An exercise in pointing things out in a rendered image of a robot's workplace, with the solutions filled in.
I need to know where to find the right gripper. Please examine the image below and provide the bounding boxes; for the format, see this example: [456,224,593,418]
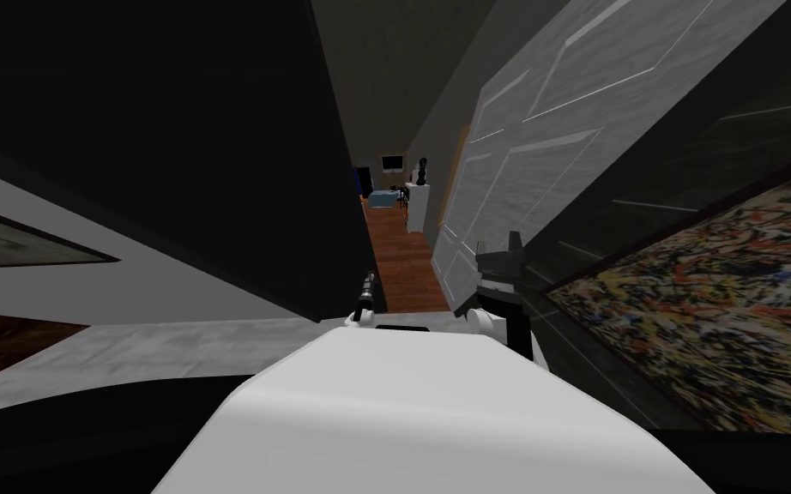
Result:
[474,230,527,289]

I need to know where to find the white cabinet with black statue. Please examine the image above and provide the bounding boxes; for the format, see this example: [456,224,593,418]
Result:
[405,155,433,236]

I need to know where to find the white panelled door leaf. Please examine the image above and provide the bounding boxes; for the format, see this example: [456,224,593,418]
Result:
[430,0,789,314]

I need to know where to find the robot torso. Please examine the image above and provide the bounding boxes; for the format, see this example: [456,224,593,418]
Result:
[151,323,716,494]

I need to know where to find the colourful abstract painting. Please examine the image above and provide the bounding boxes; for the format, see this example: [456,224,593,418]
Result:
[541,152,791,442]

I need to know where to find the grey framed wall picture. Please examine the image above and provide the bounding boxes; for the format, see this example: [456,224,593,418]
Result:
[0,199,122,269]

